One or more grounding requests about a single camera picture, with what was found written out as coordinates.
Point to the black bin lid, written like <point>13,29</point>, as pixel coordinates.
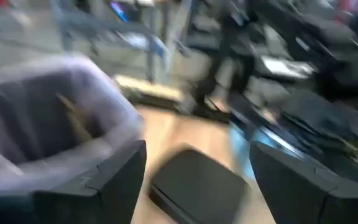
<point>197,183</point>

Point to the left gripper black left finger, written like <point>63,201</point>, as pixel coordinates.
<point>123,180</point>

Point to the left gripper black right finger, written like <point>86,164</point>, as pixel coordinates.
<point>284,186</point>

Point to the translucent purple trash bag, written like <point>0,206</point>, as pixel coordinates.
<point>104,93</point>

